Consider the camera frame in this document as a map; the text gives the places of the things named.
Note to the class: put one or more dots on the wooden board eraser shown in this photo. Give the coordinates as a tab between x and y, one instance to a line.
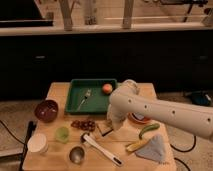
104	129

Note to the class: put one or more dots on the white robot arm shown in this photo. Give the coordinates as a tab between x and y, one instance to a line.
197	120

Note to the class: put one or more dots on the green plastic cup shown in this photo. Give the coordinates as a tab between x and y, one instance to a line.
62	134

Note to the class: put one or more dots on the white paper cup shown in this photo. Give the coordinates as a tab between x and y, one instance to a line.
38	144

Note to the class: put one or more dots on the orange fruit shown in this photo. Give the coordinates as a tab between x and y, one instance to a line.
107	88

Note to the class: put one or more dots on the silver fork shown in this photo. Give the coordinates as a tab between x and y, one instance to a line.
86	96

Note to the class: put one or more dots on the green plastic tray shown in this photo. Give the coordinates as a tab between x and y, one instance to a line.
96	104

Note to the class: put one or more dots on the blue sponge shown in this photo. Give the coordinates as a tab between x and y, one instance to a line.
138	116

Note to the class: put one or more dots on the bunch of purple grapes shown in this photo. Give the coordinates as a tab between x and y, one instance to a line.
86	125

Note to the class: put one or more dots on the orange clay bowl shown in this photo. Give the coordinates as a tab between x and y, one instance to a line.
135	120

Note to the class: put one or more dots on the green cucumber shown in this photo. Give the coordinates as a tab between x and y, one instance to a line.
147	128

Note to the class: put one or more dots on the dark red bowl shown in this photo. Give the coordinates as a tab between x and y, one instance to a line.
46	111

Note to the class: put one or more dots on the small metal bowl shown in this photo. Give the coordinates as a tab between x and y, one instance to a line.
76	155

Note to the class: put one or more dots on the grey blue cloth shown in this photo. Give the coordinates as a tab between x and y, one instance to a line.
154	150

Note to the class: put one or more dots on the dark blue device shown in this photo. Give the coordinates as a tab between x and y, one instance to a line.
201	99

